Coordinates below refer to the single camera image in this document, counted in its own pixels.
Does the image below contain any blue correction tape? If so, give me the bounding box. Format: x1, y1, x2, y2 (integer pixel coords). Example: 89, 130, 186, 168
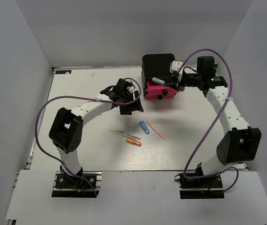
139, 120, 150, 135

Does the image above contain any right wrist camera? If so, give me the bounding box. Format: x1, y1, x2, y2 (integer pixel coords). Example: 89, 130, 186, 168
169, 60, 184, 80

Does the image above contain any black pink drawer organizer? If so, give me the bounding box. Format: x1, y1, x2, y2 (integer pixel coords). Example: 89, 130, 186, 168
141, 53, 178, 100

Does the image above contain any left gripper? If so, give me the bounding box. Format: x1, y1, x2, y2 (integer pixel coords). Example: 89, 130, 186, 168
119, 90, 144, 115

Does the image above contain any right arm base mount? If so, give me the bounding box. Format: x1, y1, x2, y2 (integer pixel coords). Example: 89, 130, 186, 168
174, 173, 224, 200

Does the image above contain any purple cable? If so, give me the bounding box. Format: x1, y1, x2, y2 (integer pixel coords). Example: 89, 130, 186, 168
178, 48, 239, 193
35, 77, 142, 197

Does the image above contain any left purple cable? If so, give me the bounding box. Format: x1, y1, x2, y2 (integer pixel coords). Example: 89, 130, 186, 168
35, 77, 142, 197

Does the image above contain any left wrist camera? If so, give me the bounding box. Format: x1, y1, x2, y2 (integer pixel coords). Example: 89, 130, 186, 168
127, 80, 135, 92

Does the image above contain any blue white pen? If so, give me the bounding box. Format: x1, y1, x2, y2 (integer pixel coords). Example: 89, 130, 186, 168
152, 77, 165, 86

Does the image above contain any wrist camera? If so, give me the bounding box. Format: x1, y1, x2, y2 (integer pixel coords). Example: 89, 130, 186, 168
169, 60, 184, 80
127, 80, 135, 92

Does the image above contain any left blue table label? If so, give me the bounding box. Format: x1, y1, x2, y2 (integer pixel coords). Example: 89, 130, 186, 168
55, 70, 72, 75

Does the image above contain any yellow blue pen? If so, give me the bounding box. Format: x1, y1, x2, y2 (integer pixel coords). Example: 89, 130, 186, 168
110, 130, 141, 140

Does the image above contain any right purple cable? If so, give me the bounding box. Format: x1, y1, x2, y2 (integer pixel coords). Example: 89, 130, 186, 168
178, 48, 239, 193

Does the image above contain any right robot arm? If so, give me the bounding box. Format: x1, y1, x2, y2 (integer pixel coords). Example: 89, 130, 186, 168
165, 56, 261, 187

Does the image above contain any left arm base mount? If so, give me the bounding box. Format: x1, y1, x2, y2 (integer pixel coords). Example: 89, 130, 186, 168
52, 171, 102, 198

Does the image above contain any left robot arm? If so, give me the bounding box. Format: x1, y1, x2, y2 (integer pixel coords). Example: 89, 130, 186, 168
49, 78, 144, 187

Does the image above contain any orange pink pen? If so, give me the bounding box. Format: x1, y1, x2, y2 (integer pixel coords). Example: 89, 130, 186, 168
146, 121, 165, 141

